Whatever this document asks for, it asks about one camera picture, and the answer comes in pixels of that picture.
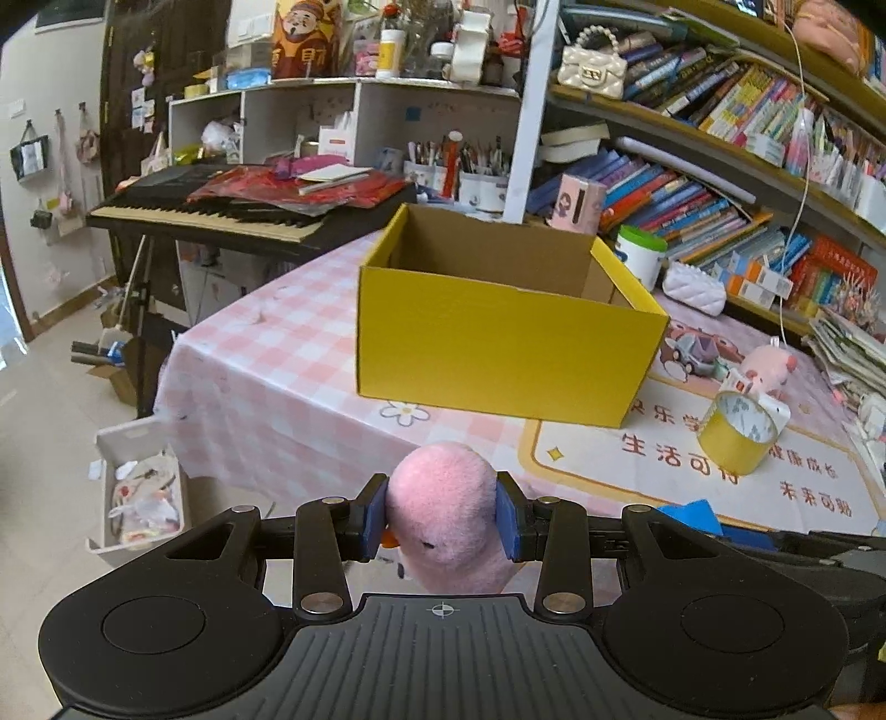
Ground white bottle yellow label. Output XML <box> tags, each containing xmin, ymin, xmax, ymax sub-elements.
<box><xmin>375</xmin><ymin>28</ymin><xmax>406</xmax><ymax>79</ymax></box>

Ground white quilted purse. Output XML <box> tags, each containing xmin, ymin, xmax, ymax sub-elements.
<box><xmin>662</xmin><ymin>266</ymin><xmax>728</xmax><ymax>314</ymax></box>

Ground yellow tape roll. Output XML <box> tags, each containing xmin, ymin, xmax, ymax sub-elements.
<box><xmin>697</xmin><ymin>391</ymin><xmax>780</xmax><ymax>476</ymax></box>

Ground rolled white poster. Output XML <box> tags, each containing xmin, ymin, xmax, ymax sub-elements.
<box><xmin>615</xmin><ymin>136</ymin><xmax>759</xmax><ymax>203</ymax></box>

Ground white plastic bin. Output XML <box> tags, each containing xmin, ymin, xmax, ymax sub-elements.
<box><xmin>86</xmin><ymin>417</ymin><xmax>191</xmax><ymax>553</ymax></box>

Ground pink hanging bag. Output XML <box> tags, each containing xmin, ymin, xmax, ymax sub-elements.
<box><xmin>75</xmin><ymin>104</ymin><xmax>102</xmax><ymax>165</ymax></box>

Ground white shelf cabinet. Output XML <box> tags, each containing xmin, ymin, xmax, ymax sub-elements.
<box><xmin>168</xmin><ymin>78</ymin><xmax>523</xmax><ymax>209</ymax></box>

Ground pink humidifier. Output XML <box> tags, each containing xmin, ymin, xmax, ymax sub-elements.
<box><xmin>550</xmin><ymin>173</ymin><xmax>606</xmax><ymax>233</ymax></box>

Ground printed desk mat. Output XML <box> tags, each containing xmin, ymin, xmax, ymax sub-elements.
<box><xmin>519</xmin><ymin>297</ymin><xmax>886</xmax><ymax>536</ymax></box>

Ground wooden bookshelf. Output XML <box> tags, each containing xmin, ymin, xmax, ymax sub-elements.
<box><xmin>540</xmin><ymin>0</ymin><xmax>886</xmax><ymax>347</ymax></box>

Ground tall red pen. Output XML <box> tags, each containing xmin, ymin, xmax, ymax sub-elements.
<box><xmin>443</xmin><ymin>130</ymin><xmax>463</xmax><ymax>202</ymax></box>

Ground black keyboard piano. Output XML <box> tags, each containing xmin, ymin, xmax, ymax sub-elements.
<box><xmin>86</xmin><ymin>164</ymin><xmax>416</xmax><ymax>263</ymax></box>

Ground white charger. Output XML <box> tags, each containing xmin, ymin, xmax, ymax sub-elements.
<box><xmin>857</xmin><ymin>393</ymin><xmax>886</xmax><ymax>459</ymax></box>

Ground stack of papers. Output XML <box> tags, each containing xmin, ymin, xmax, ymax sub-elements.
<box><xmin>806</xmin><ymin>305</ymin><xmax>886</xmax><ymax>416</ymax></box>

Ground pink pig plush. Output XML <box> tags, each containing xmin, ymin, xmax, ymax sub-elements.
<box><xmin>740</xmin><ymin>344</ymin><xmax>799</xmax><ymax>400</ymax></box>

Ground keyboard stand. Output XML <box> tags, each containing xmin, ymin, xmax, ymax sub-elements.
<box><xmin>128</xmin><ymin>235</ymin><xmax>182</xmax><ymax>418</ymax></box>

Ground gold purse pearl handle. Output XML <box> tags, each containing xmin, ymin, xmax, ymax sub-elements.
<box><xmin>558</xmin><ymin>26</ymin><xmax>629</xmax><ymax>98</ymax></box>

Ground yellow cardboard box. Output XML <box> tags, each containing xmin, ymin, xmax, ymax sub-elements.
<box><xmin>356</xmin><ymin>203</ymin><xmax>671</xmax><ymax>428</ymax></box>

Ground grey purple toy car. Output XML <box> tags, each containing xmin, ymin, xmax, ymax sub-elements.
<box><xmin>670</xmin><ymin>331</ymin><xmax>728</xmax><ymax>378</ymax></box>

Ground row of colourful books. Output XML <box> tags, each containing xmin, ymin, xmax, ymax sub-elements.
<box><xmin>526</xmin><ymin>148</ymin><xmax>812</xmax><ymax>278</ymax></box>

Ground pink plush toy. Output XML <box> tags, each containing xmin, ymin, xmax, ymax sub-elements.
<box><xmin>385</xmin><ymin>445</ymin><xmax>517</xmax><ymax>596</ymax></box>

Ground blue sheet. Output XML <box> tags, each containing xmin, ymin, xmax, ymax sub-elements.
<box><xmin>657</xmin><ymin>500</ymin><xmax>725</xmax><ymax>536</ymax></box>

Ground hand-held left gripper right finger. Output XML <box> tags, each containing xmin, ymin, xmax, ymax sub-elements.
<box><xmin>494</xmin><ymin>474</ymin><xmax>729</xmax><ymax>622</ymax></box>

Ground white jar green lid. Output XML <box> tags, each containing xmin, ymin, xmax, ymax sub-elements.
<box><xmin>615</xmin><ymin>225</ymin><xmax>669</xmax><ymax>292</ymax></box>

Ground white pen containers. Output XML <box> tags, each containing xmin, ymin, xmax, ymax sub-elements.
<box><xmin>744</xmin><ymin>104</ymin><xmax>886</xmax><ymax>217</ymax></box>

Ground fortune god figurine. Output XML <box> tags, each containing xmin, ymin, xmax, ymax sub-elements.
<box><xmin>271</xmin><ymin>0</ymin><xmax>343</xmax><ymax>80</ymax></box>

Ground thick white books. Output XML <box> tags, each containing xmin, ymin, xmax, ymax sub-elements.
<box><xmin>540</xmin><ymin>121</ymin><xmax>611</xmax><ymax>165</ymax></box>

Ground red boxed book set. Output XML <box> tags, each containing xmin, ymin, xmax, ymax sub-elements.
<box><xmin>789</xmin><ymin>235</ymin><xmax>880</xmax><ymax>321</ymax></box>

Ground white pen cup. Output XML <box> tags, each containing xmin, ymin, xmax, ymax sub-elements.
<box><xmin>458</xmin><ymin>169</ymin><xmax>509</xmax><ymax>215</ymax></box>
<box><xmin>403</xmin><ymin>159</ymin><xmax>451</xmax><ymax>203</ymax></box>

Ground bundle of colourful sticks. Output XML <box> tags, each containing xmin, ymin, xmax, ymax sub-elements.
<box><xmin>834</xmin><ymin>273</ymin><xmax>882</xmax><ymax>321</ymax></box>

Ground white cable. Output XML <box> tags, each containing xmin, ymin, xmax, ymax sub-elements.
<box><xmin>776</xmin><ymin>0</ymin><xmax>814</xmax><ymax>351</ymax></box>

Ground row of thin books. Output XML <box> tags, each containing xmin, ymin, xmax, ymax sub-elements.
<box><xmin>619</xmin><ymin>28</ymin><xmax>886</xmax><ymax>209</ymax></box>

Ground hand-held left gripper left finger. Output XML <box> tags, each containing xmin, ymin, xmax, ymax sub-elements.
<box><xmin>158</xmin><ymin>474</ymin><xmax>390</xmax><ymax>622</ymax></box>

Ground orange white boxes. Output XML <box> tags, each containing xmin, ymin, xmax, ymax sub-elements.
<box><xmin>720</xmin><ymin>259</ymin><xmax>794</xmax><ymax>310</ymax></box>

